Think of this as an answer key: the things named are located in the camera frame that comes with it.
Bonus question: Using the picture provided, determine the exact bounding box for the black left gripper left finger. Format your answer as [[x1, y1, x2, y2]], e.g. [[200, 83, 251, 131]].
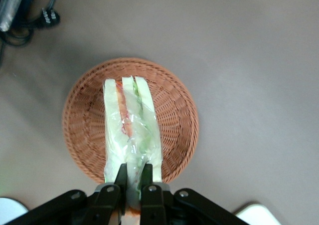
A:
[[4, 164, 128, 225]]

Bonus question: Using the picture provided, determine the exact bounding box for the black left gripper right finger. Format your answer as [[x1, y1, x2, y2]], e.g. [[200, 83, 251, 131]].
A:
[[141, 164, 250, 225]]

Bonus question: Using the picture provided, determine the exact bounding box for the plastic-wrapped triangle sandwich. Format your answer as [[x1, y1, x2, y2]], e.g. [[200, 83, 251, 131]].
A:
[[102, 75, 164, 217]]

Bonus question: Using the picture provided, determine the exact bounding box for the brown round wicker basket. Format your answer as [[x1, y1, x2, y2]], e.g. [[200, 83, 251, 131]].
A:
[[61, 57, 200, 185]]

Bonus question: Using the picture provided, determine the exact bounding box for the white plastic tray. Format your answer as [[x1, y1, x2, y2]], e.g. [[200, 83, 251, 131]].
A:
[[233, 202, 282, 225]]

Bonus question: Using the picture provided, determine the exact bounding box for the white round object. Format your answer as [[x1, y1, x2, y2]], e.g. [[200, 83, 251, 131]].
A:
[[0, 197, 29, 225]]

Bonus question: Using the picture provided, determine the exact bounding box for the silver metal bar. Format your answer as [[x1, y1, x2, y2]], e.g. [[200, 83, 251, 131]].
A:
[[0, 0, 27, 32]]

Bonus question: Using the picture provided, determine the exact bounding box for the black power cable with plug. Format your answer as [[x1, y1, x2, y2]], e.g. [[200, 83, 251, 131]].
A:
[[0, 0, 61, 47]]

